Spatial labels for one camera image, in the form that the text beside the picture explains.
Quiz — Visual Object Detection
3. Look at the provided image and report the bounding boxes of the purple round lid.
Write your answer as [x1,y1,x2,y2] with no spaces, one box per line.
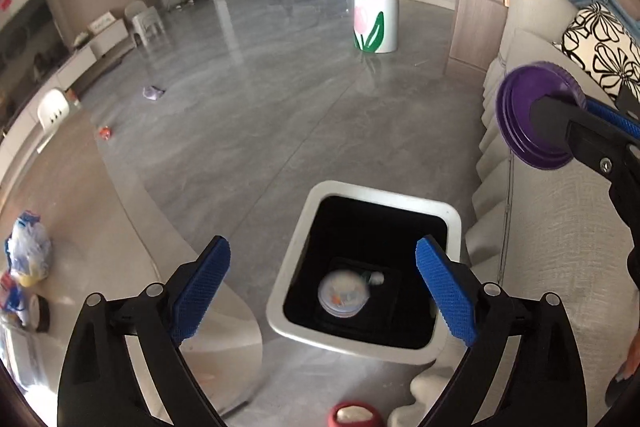
[495,61,587,170]

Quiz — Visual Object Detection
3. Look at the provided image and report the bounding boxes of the blue white snack bag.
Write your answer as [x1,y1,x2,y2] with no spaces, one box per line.
[4,210,52,287]

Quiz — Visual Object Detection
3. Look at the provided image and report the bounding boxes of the white square trash bin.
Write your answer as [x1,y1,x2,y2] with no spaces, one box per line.
[266,181,462,365]

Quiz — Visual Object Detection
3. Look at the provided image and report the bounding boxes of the person right hand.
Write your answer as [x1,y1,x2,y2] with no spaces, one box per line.
[615,331,640,381]

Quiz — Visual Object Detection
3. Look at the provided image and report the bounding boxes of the black white floral pillow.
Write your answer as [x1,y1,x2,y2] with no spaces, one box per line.
[555,2,639,102]

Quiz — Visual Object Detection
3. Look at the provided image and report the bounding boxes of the beige sofa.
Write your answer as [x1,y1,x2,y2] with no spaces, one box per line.
[465,0,639,425]

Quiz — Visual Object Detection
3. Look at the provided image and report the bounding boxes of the black tape roll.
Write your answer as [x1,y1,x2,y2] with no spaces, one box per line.
[28,294,50,333]

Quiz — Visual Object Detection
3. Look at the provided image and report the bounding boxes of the red white slipper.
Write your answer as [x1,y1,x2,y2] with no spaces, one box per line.
[328,401,385,427]

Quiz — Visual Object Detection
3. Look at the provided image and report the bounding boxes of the tulip pattern round bin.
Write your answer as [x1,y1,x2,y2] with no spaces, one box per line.
[352,0,399,54]

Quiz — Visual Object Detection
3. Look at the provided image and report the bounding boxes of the small orange floor toy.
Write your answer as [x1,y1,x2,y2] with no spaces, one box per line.
[98,126,112,141]

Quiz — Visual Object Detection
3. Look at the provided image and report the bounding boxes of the white tv cabinet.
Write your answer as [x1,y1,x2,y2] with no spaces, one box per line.
[1,18,134,178]

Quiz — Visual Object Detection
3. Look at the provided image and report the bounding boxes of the white plastic kid chair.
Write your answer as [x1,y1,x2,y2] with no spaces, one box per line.
[36,89,70,154]

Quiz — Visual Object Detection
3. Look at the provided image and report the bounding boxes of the purple slipper on floor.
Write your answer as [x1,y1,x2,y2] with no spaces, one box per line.
[142,86,165,102]

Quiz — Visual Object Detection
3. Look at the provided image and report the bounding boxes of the large black television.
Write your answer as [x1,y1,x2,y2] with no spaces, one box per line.
[0,0,70,130]

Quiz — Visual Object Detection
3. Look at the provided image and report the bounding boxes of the grey stacked stools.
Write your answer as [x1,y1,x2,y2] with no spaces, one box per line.
[124,0,165,46]

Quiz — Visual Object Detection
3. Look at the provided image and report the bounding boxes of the white framed sign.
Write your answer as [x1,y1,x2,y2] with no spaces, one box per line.
[88,11,116,36]

